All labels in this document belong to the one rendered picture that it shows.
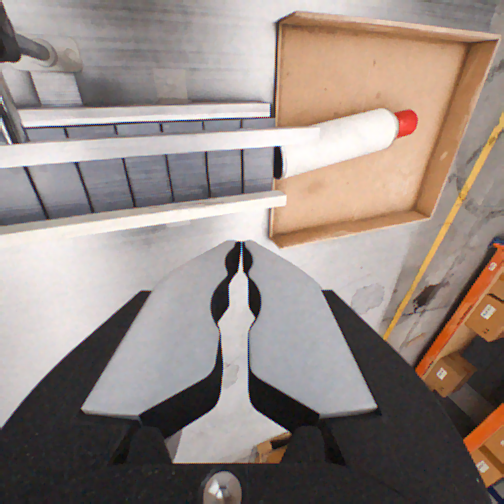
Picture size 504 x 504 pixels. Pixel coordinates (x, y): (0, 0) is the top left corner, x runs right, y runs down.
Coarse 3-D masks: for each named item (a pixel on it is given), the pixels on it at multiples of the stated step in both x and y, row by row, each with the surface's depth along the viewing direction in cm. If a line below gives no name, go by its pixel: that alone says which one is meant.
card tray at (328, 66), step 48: (288, 48) 28; (336, 48) 29; (384, 48) 31; (432, 48) 34; (480, 48) 34; (288, 96) 30; (336, 96) 32; (384, 96) 35; (432, 96) 37; (432, 144) 42; (288, 192) 37; (336, 192) 40; (384, 192) 44; (432, 192) 44; (288, 240) 39
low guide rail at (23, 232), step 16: (272, 192) 28; (144, 208) 24; (160, 208) 25; (176, 208) 24; (192, 208) 25; (208, 208) 25; (224, 208) 26; (240, 208) 26; (256, 208) 27; (16, 224) 22; (32, 224) 22; (48, 224) 22; (64, 224) 22; (80, 224) 22; (96, 224) 22; (112, 224) 23; (128, 224) 23; (144, 224) 24; (0, 240) 20; (16, 240) 21; (32, 240) 21; (48, 240) 22
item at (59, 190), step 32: (32, 128) 20; (64, 128) 21; (96, 128) 22; (128, 128) 23; (160, 128) 24; (192, 128) 24; (224, 128) 25; (96, 160) 23; (128, 160) 24; (160, 160) 25; (192, 160) 26; (224, 160) 27; (256, 160) 28; (0, 192) 22; (32, 192) 22; (64, 192) 23; (96, 192) 24; (128, 192) 25; (160, 192) 26; (192, 192) 27; (224, 192) 29; (256, 192) 30; (0, 224) 23
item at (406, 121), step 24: (336, 120) 31; (360, 120) 31; (384, 120) 31; (408, 120) 33; (312, 144) 29; (336, 144) 30; (360, 144) 31; (384, 144) 33; (288, 168) 29; (312, 168) 31
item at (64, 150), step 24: (0, 144) 14; (24, 144) 14; (48, 144) 15; (72, 144) 15; (96, 144) 16; (120, 144) 16; (144, 144) 16; (168, 144) 17; (192, 144) 17; (216, 144) 18; (240, 144) 19; (264, 144) 19; (288, 144) 20
